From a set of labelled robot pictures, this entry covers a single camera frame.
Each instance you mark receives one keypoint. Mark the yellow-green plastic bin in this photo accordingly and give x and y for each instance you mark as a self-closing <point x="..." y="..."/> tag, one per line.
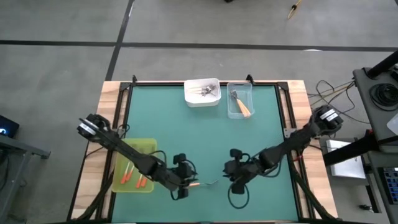
<point x="149" y="146"/>

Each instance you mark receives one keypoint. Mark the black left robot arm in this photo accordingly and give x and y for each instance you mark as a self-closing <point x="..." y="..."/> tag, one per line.
<point x="124" y="147"/>

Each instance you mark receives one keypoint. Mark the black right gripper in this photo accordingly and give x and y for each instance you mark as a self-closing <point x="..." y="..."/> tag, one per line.
<point x="244" y="169"/>

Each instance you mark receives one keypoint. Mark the grey equipment cart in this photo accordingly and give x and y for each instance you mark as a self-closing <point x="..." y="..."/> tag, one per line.
<point x="368" y="118"/>

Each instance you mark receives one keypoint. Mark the white box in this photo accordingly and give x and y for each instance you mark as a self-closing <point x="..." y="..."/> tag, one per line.
<point x="346" y="168"/>

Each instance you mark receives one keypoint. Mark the black device blue light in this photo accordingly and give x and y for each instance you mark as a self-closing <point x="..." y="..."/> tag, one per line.
<point x="9" y="123"/>

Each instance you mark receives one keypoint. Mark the white plastic bin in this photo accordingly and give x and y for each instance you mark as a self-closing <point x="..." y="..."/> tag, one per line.
<point x="202" y="101"/>

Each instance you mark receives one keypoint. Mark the clear plastic bin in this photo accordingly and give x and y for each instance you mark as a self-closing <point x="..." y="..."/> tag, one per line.
<point x="231" y="112"/>

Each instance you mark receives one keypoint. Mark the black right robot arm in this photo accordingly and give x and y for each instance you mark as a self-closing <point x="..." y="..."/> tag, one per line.
<point x="298" y="140"/>

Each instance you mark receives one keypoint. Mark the light wooden table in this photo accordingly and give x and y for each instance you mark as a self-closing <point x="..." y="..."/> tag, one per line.
<point x="325" y="193"/>

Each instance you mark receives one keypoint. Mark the tablet with coloured buttons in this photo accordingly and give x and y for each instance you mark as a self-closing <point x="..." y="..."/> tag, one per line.
<point x="391" y="183"/>

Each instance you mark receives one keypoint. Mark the grey metal desk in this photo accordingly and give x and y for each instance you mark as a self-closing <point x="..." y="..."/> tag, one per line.
<point x="25" y="148"/>

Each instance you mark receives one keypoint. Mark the silver metal bracket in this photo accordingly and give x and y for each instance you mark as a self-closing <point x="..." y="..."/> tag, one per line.
<point x="287" y="133"/>

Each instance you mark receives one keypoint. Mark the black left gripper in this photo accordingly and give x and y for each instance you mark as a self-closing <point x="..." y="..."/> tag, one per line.
<point x="182" y="174"/>

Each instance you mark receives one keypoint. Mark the black stand bar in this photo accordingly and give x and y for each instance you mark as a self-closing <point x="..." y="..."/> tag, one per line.
<point x="351" y="149"/>
<point x="384" y="65"/>

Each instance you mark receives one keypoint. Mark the green table mat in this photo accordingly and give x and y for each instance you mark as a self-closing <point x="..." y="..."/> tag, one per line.
<point x="202" y="140"/>

